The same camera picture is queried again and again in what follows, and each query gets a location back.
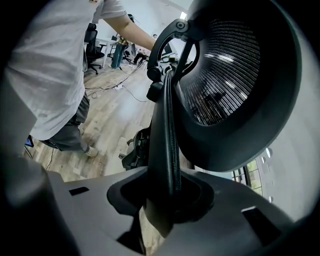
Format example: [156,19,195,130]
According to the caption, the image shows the black floor cable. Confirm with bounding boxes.
[84,63,141,100]

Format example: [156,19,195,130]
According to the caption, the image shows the person's left beige shoe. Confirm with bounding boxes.
[85,146,99,158]

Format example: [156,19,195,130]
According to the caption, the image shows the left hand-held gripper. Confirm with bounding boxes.
[159,42,179,64]

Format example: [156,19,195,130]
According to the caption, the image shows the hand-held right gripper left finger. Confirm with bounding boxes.
[47,166,149,256]

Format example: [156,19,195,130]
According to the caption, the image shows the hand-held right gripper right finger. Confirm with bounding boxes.
[159,169,295,256]

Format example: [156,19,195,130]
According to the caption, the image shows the person in white shirt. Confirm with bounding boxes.
[4,0,129,141]

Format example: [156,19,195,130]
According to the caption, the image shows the person's grey trousers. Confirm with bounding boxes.
[39,91,91,154]

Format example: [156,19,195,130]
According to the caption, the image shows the person's left forearm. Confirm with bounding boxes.
[101,11,157,51]

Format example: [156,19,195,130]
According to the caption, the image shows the blue tablet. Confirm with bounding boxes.
[24,134,35,149]

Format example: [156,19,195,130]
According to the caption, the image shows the white table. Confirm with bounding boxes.
[95,37,119,60]

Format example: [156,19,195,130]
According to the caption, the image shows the black mesh office chair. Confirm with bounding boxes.
[121,0,304,239]

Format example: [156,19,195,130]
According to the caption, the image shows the black railing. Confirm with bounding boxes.
[231,159,264,196]

